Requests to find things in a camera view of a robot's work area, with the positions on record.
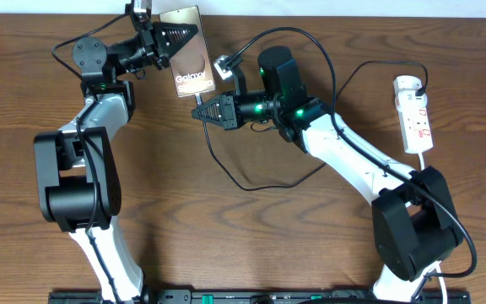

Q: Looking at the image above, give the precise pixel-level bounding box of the white power strip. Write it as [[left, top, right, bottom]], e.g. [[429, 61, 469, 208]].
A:
[[393, 75, 434, 154]]

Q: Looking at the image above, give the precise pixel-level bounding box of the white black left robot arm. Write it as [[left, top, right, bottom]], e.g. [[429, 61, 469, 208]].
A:
[[34, 13, 198, 303]]

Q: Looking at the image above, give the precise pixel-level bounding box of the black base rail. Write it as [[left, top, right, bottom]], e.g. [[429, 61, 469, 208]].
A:
[[47, 289, 472, 304]]

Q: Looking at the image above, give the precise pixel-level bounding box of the black USB charging cable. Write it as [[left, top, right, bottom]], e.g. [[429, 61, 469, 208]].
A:
[[194, 60, 429, 192]]

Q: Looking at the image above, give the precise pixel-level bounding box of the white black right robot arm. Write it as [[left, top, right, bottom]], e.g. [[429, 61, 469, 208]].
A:
[[192, 46, 468, 302]]

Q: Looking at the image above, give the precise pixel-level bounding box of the white USB charger adapter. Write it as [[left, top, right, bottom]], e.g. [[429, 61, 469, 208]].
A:
[[395, 90, 428, 113]]

